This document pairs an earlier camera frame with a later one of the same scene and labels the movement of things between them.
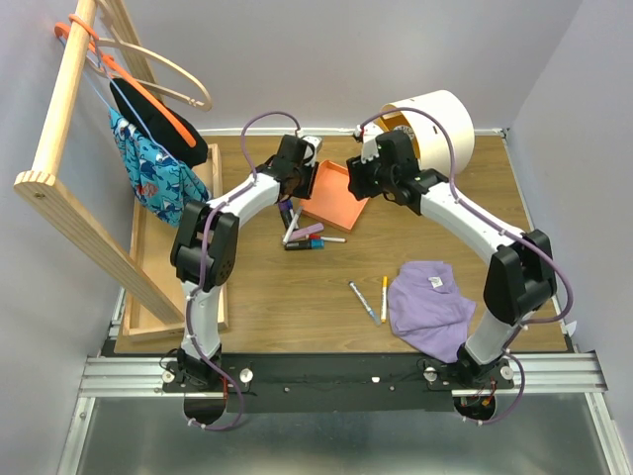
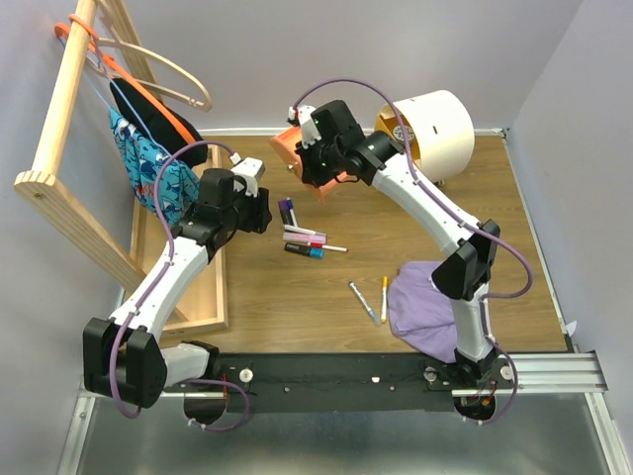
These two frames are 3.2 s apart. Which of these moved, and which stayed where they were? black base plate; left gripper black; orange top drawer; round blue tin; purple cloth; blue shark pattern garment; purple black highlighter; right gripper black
Moved: left gripper black; right gripper black; orange top drawer
Stayed: blue shark pattern garment; black base plate; round blue tin; purple black highlighter; purple cloth
